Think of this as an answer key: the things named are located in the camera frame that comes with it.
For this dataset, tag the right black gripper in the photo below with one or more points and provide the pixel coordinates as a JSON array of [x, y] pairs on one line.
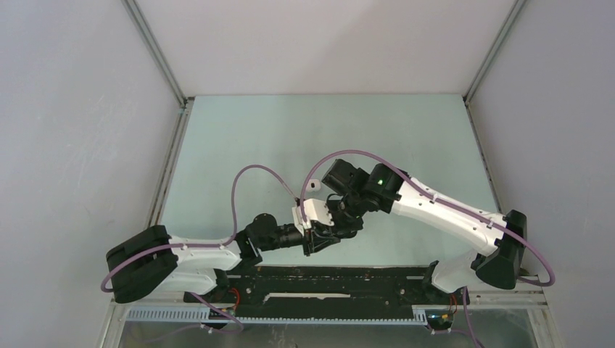
[[341, 228]]

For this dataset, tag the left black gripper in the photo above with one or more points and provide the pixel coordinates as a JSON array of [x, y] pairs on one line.
[[316, 239]]

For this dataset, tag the white earbud case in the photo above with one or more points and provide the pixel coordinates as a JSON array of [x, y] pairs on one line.
[[313, 185]]

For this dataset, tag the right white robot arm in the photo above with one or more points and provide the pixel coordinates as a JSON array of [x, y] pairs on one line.
[[496, 255]]

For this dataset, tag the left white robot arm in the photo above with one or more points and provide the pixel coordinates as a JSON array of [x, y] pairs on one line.
[[153, 261]]

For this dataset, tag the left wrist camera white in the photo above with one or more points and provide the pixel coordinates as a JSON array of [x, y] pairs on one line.
[[299, 222]]

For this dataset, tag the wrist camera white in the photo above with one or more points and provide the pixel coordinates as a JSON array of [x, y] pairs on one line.
[[299, 222], [316, 211]]

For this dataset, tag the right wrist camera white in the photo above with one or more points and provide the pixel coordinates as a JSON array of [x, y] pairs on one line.
[[316, 211]]

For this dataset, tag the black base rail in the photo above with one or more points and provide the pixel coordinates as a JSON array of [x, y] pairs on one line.
[[332, 293]]

